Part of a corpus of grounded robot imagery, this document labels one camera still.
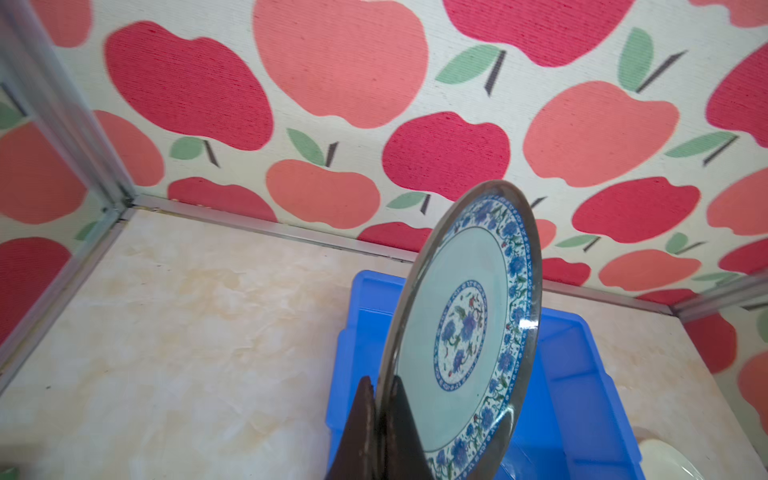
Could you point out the left aluminium post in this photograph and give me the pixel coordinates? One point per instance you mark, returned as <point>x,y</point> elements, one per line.
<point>33,74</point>

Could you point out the blue plastic bin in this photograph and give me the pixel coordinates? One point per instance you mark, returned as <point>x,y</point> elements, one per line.
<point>572,424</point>

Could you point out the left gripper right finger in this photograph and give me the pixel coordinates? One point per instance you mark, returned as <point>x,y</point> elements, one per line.
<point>403,454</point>

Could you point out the teal blue floral plate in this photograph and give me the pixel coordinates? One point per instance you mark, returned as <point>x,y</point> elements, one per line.
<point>462,341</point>

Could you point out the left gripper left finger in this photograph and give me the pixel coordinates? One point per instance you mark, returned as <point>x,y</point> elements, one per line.
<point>355,457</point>

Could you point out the cream plate black spot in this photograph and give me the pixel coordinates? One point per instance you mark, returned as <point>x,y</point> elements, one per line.
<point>661,461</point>

